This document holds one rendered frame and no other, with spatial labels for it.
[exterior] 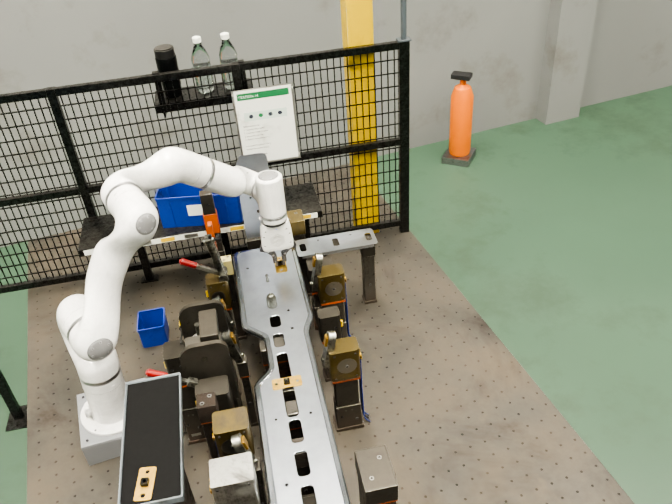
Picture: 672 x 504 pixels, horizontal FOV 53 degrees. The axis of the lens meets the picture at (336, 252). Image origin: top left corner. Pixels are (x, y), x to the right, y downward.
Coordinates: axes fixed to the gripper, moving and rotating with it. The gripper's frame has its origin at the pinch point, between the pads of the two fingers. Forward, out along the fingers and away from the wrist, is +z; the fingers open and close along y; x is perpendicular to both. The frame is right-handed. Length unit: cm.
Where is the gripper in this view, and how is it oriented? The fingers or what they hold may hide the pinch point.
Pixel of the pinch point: (279, 258)
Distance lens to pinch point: 222.7
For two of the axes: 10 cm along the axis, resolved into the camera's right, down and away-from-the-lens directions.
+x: -2.0, -5.8, 7.9
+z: 0.6, 8.0, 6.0
